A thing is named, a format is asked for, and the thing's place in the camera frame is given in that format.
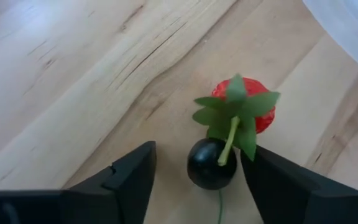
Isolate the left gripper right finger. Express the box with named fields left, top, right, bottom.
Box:
left=240, top=145, right=358, bottom=224

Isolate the clear plastic tupperware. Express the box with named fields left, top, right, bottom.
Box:
left=301, top=0, right=358, bottom=79

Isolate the dark cherry with stem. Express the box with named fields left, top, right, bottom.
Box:
left=186, top=138, right=238, bottom=224

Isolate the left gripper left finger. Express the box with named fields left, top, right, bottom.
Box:
left=0, top=141, right=157, bottom=224

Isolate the red strawberry with leaves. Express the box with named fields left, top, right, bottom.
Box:
left=192, top=73, right=281, bottom=167

